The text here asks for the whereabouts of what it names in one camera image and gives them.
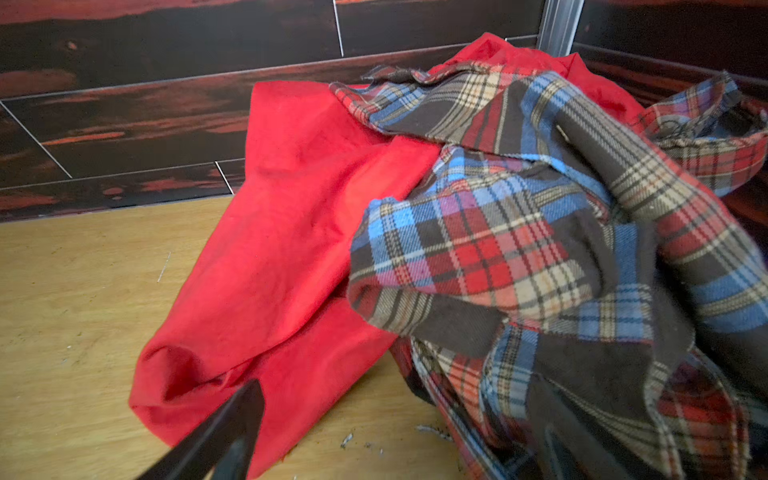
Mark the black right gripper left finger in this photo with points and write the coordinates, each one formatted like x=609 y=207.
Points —
x=221 y=447

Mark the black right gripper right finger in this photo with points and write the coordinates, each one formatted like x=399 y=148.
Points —
x=571 y=445

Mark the plain red cloth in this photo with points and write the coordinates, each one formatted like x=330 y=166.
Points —
x=265 y=300

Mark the multicolour tartan plaid cloth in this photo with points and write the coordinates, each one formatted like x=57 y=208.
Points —
x=552 y=243

